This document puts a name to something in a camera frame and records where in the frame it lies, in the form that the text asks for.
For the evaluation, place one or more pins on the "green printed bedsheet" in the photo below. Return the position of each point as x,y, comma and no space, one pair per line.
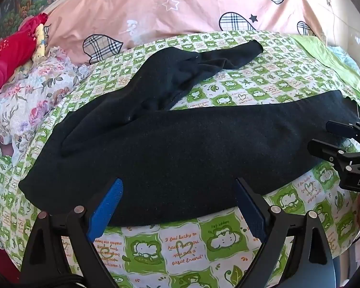
174,246

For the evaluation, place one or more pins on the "floral ruffled cloth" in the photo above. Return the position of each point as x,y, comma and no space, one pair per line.
39,87

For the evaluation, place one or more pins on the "framed landscape wall painting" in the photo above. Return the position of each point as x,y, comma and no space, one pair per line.
27,0

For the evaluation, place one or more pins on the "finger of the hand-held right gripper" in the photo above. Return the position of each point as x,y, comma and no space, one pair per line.
327,151
345,128

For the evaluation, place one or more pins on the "red sequined garment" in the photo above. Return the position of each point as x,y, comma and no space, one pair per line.
9,57

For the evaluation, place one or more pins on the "light blue cloth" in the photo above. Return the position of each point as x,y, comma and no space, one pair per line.
345,54

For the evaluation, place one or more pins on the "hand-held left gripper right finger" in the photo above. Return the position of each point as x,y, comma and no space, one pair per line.
250,213

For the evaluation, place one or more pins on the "black pants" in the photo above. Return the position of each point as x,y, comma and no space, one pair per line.
183,156

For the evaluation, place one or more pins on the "pink quilt with plaid hearts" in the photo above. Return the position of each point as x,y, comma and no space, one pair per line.
168,21

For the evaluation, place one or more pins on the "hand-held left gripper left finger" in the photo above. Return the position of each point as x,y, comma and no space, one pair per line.
106,207

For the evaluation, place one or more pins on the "light green cloth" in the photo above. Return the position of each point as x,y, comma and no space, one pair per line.
333,60

